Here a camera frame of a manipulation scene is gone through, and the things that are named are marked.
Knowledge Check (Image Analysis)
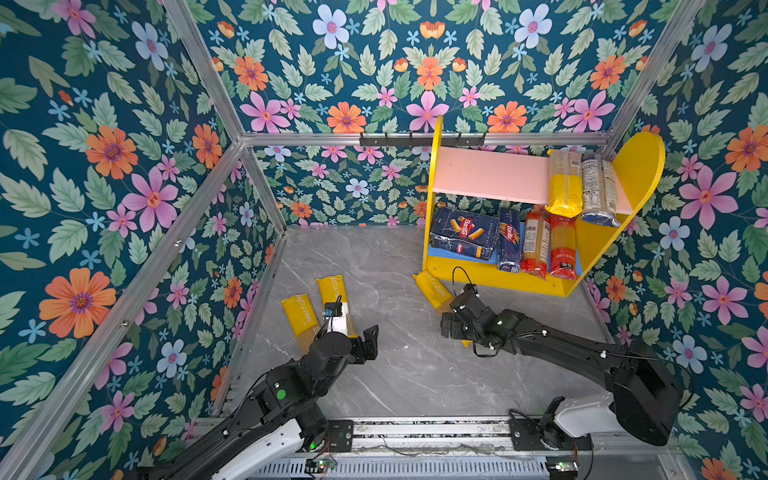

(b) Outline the yellow Pastatime spaghetti bag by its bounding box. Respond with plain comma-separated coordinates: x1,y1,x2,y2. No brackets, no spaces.
317,275,358,338

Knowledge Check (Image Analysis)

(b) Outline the blue Barilla spaghetti box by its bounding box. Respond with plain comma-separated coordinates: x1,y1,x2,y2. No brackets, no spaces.
497,208,522,273

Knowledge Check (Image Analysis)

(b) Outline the blue Barilla rigatoni box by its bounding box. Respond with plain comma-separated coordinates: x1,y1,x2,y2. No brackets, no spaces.
429,207,500,261

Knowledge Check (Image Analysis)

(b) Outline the red spaghetti bag white label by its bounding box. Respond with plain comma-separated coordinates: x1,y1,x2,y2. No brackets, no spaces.
521,208,551,280

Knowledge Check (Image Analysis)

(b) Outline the yellow-ended clear spaghetti bag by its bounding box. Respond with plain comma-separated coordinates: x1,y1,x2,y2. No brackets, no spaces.
545,150,583,218

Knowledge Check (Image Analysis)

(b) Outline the blue Ankara spaghetti bag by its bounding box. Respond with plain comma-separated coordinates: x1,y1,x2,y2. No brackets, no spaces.
581,153,620,228

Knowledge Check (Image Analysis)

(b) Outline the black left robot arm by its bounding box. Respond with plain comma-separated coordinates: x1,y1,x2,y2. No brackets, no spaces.
125,325,379,479

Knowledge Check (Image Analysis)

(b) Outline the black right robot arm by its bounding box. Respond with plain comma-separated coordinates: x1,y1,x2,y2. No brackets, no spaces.
440,284,683,446

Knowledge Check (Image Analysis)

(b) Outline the yellow pink blue shelf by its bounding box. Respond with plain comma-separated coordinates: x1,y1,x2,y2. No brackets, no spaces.
421,118,666,298

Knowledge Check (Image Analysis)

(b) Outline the yellow spaghetti bag far left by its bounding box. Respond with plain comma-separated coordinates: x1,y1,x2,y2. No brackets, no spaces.
281,294,320,355

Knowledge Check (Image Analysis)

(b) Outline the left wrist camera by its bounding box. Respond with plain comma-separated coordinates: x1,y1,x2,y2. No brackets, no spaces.
324,297,350,337

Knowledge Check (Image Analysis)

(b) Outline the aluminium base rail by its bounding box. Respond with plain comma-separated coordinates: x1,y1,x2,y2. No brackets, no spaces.
179,415,685,480

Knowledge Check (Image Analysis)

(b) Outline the aluminium frame post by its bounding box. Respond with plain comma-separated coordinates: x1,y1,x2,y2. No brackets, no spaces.
163,0,287,237

